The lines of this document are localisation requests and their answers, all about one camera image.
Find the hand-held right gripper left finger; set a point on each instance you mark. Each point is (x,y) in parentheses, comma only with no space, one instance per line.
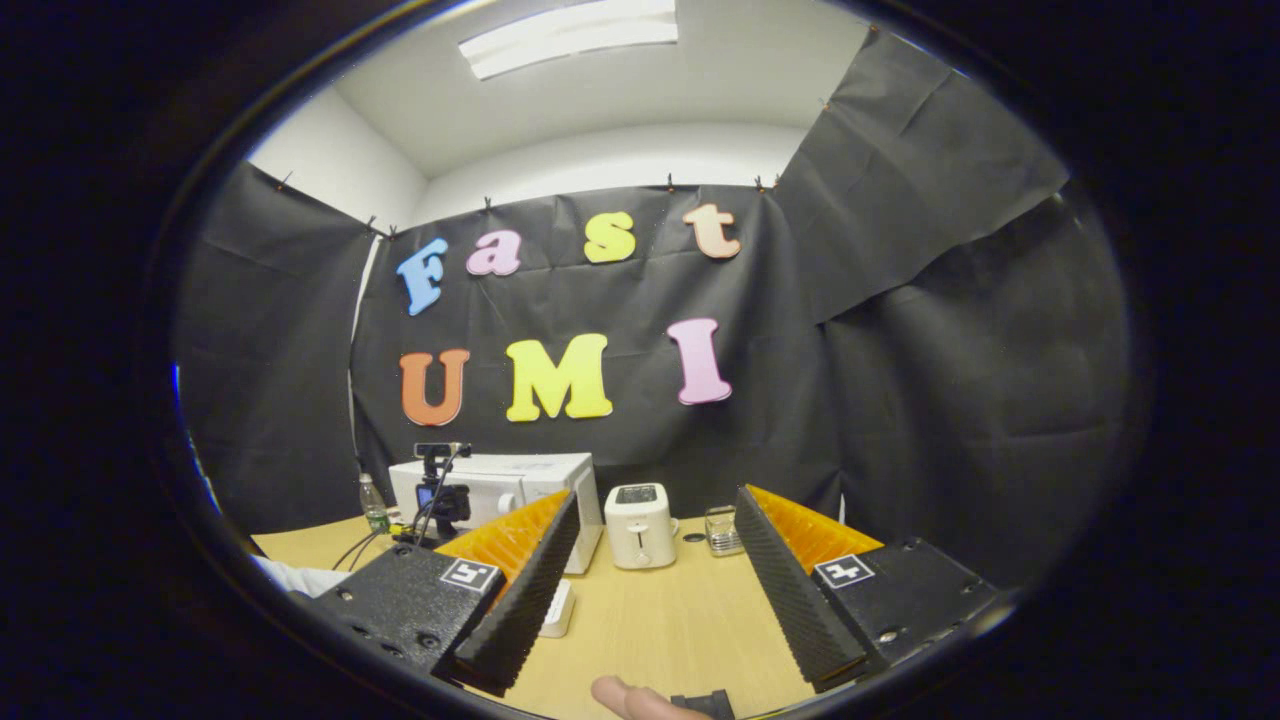
(525,600)

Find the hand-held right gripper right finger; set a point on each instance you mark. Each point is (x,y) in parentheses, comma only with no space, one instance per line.
(790,600)

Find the white microwave oven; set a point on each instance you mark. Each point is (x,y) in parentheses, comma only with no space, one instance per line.
(520,480)

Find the small white dish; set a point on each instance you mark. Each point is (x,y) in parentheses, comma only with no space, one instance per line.
(558,610)

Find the clear water bottle green label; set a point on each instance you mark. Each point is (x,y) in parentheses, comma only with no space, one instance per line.
(374,510)

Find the small mesh utensil holder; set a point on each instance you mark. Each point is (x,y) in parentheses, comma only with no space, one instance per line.
(722,535)

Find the white toaster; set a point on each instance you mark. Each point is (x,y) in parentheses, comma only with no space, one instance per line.
(640,535)

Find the black backdrop cloth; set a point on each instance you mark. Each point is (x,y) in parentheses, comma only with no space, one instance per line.
(950,400)

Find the large ceiling light panel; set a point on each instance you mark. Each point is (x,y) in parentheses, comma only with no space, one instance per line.
(570,35)

